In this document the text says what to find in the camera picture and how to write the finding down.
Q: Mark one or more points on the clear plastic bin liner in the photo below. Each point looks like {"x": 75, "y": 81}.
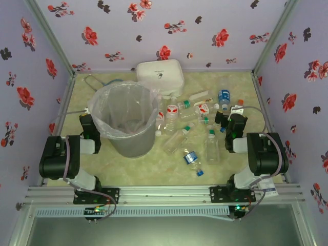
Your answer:
{"x": 100, "y": 120}

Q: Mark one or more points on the small printed plastic bottle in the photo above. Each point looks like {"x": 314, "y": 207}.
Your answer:
{"x": 203, "y": 101}

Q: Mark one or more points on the clear bottle green white cap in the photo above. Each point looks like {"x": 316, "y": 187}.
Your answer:
{"x": 212, "y": 151}

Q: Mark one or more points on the small green cap bottle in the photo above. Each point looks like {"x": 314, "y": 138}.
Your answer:
{"x": 187, "y": 103}

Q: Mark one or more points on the grey plastic bin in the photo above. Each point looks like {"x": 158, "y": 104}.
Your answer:
{"x": 133, "y": 146}

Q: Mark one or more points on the crushed blue label bottle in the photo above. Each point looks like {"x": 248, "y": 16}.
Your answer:
{"x": 191, "y": 157}

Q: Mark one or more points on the red label clear bottle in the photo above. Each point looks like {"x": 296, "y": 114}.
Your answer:
{"x": 172, "y": 110}

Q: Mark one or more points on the small red label bottle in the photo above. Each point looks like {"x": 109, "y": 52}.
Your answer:
{"x": 160, "y": 116}

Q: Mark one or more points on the clear plain plastic bottle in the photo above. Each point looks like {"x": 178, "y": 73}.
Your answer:
{"x": 160, "y": 103}

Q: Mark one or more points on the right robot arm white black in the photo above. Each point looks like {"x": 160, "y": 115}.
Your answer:
{"x": 266, "y": 153}

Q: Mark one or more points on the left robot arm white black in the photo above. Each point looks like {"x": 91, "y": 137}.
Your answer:
{"x": 59, "y": 159}

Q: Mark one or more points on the white label card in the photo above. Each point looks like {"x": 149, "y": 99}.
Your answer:
{"x": 269, "y": 188}

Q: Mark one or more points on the white plastic medicine box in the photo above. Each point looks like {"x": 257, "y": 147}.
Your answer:
{"x": 159, "y": 74}

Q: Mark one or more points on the aluminium side rail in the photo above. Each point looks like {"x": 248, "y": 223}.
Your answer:
{"x": 67, "y": 97}
{"x": 261, "y": 97}

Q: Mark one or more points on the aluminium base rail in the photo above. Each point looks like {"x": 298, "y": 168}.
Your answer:
{"x": 164, "y": 193}

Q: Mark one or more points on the aluminium corner post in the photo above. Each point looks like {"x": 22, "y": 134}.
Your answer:
{"x": 276, "y": 33}
{"x": 48, "y": 33}

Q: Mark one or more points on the aluminium outer frame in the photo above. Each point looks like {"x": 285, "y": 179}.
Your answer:
{"x": 23, "y": 225}

